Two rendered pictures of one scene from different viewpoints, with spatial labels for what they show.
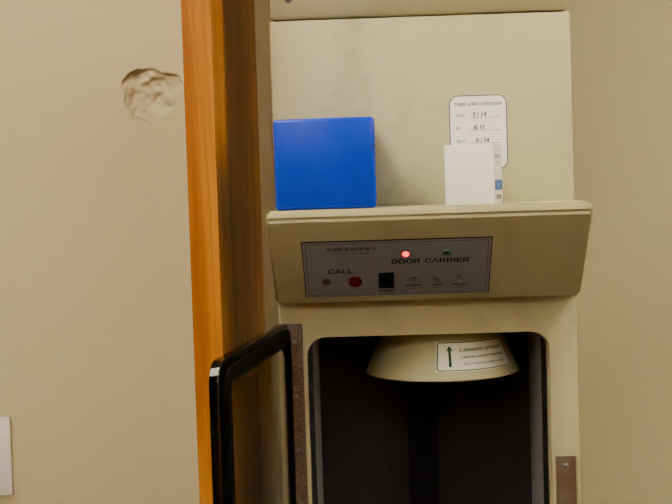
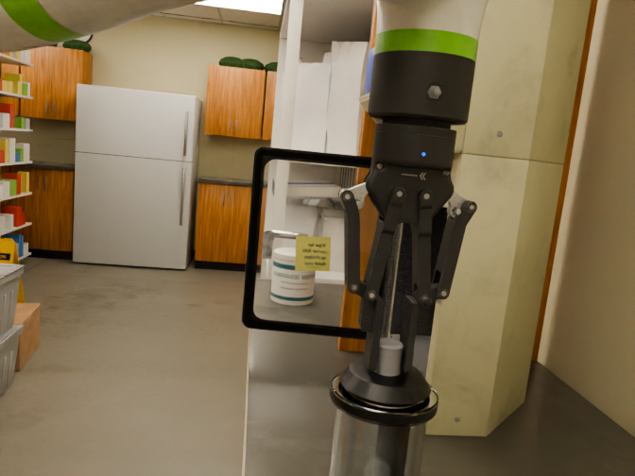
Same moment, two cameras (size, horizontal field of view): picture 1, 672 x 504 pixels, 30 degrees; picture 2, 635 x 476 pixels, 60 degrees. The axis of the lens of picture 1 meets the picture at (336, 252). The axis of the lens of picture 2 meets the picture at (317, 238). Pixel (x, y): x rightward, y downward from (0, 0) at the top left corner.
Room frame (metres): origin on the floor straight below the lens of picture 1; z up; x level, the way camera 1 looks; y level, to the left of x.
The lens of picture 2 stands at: (1.00, -1.07, 1.40)
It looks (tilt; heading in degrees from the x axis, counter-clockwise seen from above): 9 degrees down; 81
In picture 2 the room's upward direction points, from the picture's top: 6 degrees clockwise
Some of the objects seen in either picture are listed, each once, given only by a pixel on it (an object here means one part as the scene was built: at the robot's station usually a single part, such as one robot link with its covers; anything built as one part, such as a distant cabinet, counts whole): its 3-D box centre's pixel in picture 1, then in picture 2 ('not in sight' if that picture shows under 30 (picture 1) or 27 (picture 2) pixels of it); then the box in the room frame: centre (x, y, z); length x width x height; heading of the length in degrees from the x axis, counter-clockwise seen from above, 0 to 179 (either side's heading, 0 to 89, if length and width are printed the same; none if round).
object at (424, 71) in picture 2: not in sight; (419, 94); (1.16, -0.56, 1.45); 0.12 x 0.09 x 0.06; 87
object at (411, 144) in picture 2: not in sight; (409, 174); (1.16, -0.57, 1.38); 0.08 x 0.07 x 0.09; 177
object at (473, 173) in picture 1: (473, 174); not in sight; (1.28, -0.14, 1.54); 0.05 x 0.05 x 0.06; 74
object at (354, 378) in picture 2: not in sight; (386, 373); (1.16, -0.57, 1.18); 0.09 x 0.09 x 0.07
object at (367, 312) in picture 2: not in sight; (358, 303); (1.12, -0.57, 1.25); 0.03 x 0.01 x 0.05; 177
